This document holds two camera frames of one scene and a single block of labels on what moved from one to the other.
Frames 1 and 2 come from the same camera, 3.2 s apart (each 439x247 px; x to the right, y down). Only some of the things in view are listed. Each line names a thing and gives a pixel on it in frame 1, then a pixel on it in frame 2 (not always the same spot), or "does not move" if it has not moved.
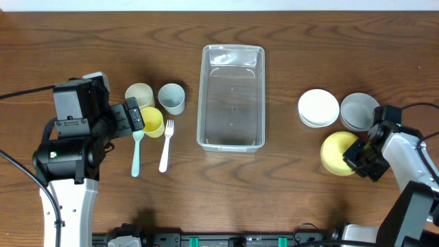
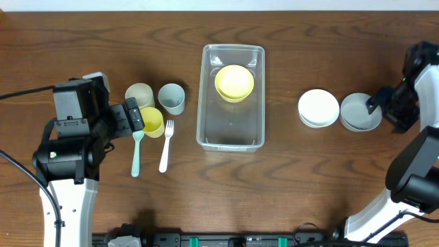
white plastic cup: [143, 94] does not move
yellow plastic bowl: [333, 149] to [233, 83]
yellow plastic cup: [153, 123] does not move
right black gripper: [357, 158] to [383, 103]
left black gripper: [124, 119] does not move
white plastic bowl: [317, 108] does not move
